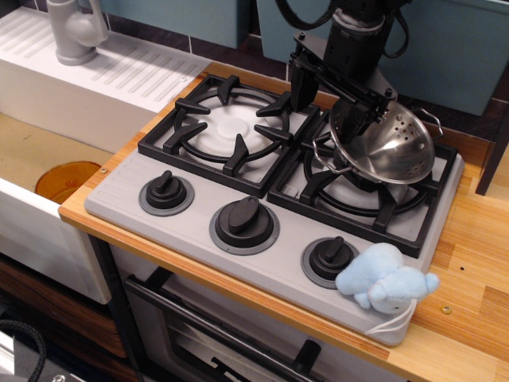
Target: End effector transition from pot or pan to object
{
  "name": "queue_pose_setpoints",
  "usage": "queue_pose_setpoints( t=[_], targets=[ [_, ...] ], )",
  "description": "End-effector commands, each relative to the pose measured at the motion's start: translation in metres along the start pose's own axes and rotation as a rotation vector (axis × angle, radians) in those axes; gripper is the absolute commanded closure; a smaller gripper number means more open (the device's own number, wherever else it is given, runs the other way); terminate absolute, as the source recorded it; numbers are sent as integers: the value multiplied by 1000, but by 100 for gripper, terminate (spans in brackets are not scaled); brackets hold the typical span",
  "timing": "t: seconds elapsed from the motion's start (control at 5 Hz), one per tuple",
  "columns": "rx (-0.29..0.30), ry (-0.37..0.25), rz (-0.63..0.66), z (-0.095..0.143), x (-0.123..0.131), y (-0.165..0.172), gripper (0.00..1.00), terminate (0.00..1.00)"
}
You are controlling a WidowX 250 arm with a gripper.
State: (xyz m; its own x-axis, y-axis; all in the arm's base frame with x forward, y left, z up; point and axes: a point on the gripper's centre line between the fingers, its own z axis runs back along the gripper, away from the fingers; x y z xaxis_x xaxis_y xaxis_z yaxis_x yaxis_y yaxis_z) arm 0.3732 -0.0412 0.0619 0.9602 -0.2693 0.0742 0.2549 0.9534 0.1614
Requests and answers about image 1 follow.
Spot grey toy stove top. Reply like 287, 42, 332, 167
84, 75, 464, 345

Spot white toy sink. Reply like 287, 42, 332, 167
1, 7, 208, 304

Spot black burner grate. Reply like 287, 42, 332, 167
267, 112, 464, 262
138, 75, 320, 197

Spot toy oven door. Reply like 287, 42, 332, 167
111, 247, 401, 381

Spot black oven door handle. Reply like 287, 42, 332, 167
124, 275, 323, 381

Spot black left stove knob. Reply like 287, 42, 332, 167
138, 170, 195, 217

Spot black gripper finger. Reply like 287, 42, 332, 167
331, 99, 379, 145
291, 63, 318, 111

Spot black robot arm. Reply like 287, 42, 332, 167
278, 1, 408, 144

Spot light blue plush toy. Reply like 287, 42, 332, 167
335, 243, 440, 335

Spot black right stove knob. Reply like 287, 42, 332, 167
301, 236, 359, 290

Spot grey toy faucet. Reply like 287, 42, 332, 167
46, 0, 108, 66

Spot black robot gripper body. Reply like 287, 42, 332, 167
289, 15, 398, 116

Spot black braided cable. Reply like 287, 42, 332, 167
0, 318, 48, 382

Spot black middle stove knob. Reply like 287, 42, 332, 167
209, 196, 281, 256

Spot black right burner grate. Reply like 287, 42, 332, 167
267, 112, 464, 262

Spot orange plastic plate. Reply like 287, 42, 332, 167
35, 161, 101, 205

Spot dark wooden post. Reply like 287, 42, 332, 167
476, 88, 508, 196

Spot steel colander pot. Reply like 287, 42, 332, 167
313, 99, 444, 185

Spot black left burner grate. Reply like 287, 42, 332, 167
138, 75, 320, 197

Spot black stove knob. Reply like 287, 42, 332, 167
138, 170, 195, 217
301, 236, 359, 290
209, 196, 281, 256

